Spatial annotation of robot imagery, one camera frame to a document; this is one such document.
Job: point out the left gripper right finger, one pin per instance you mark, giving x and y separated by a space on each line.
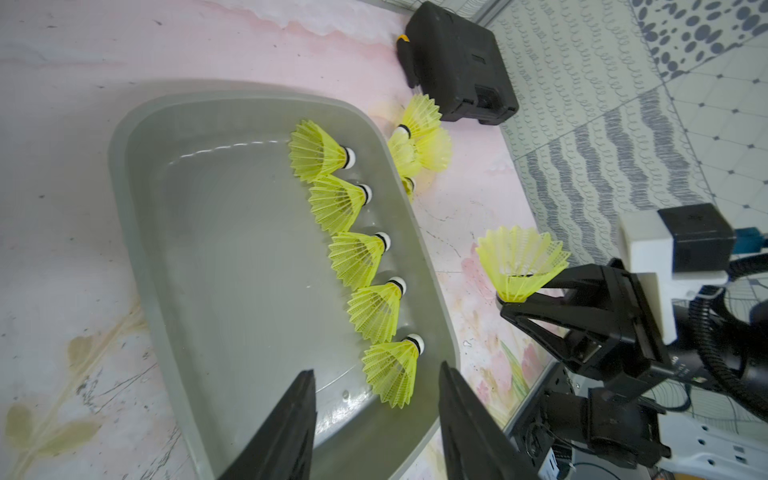
474 446

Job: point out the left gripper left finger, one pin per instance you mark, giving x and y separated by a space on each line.
283 445

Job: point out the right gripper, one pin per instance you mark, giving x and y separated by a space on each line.
603 329

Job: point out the yellow shuttlecock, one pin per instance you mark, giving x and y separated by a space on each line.
374 310
421 116
314 153
336 203
434 150
355 257
402 150
409 187
520 261
391 368

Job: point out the grey plastic storage box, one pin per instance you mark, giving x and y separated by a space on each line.
237 287

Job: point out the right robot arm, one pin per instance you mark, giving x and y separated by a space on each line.
640 432

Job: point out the black plastic tool case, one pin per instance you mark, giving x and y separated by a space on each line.
459 65

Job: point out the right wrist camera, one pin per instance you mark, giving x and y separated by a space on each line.
677 251

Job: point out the black handled screwdriver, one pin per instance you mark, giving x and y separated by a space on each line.
405 57

